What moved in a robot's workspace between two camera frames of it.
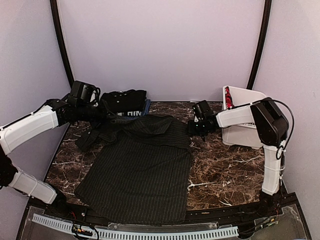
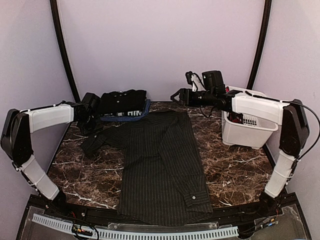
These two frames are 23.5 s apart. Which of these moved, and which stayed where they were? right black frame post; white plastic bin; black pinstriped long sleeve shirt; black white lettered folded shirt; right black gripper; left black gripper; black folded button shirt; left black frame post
Moved: left black gripper; black pinstriped long sleeve shirt; right black gripper
Stayed: white plastic bin; left black frame post; black folded button shirt; right black frame post; black white lettered folded shirt
